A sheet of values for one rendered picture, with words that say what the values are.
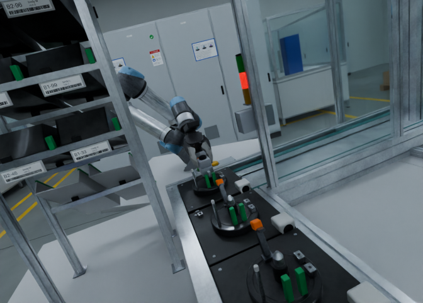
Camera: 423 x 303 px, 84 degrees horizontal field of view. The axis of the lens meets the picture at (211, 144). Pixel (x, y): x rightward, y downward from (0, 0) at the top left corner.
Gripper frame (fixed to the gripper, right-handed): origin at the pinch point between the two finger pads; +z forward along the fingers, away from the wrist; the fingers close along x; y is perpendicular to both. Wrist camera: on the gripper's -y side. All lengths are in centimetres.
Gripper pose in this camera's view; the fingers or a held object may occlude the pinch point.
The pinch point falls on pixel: (204, 161)
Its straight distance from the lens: 88.8
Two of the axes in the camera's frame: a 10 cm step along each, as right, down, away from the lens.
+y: -0.1, 5.4, 8.4
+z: 3.8, 7.8, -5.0
